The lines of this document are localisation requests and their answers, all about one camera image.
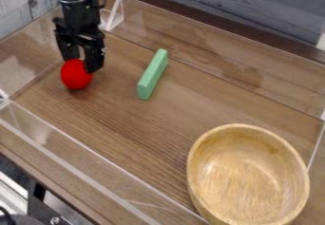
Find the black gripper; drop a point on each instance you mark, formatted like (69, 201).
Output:
(77, 30)

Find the red toy strawberry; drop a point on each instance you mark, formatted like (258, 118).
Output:
(76, 78)

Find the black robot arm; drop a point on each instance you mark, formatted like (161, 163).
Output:
(77, 31)

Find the green rectangular block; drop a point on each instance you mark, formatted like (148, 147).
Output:
(152, 75)

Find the light wooden bowl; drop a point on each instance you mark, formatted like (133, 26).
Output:
(247, 177)

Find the clear acrylic corner bracket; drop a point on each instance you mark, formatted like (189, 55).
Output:
(112, 17)

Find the clear acrylic tray wall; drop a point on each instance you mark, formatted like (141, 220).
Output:
(109, 195)

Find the black metal table bracket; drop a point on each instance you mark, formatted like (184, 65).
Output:
(49, 209)

